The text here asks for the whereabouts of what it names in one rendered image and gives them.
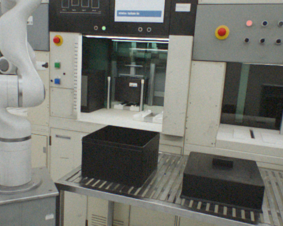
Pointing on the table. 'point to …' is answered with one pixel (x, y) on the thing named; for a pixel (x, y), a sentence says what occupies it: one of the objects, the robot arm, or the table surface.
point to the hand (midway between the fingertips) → (45, 65)
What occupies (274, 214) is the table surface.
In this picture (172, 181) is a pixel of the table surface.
